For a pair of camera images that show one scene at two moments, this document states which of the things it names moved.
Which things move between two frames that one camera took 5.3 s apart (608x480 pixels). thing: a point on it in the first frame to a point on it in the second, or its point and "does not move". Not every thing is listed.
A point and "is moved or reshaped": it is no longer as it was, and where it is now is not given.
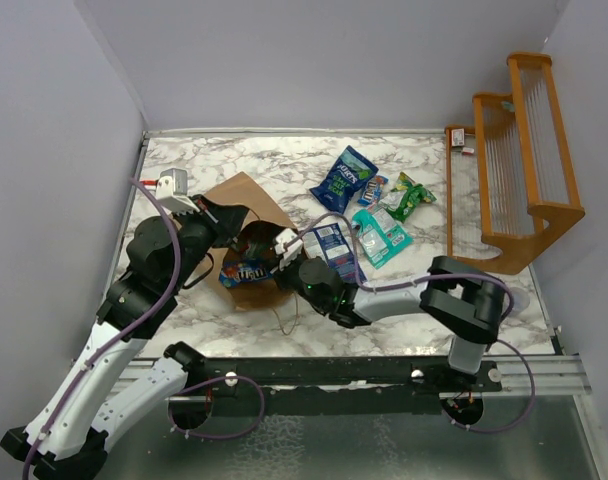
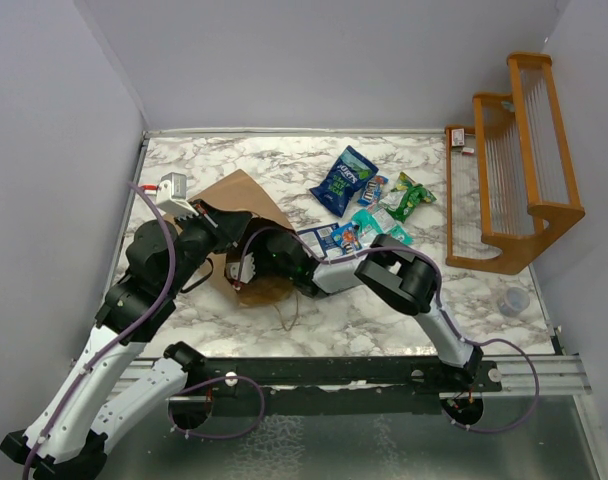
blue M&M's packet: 233,273 is moved or reshaped
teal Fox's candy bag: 379,238 does not move
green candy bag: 407,194 does not move
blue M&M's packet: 373,190 does not move
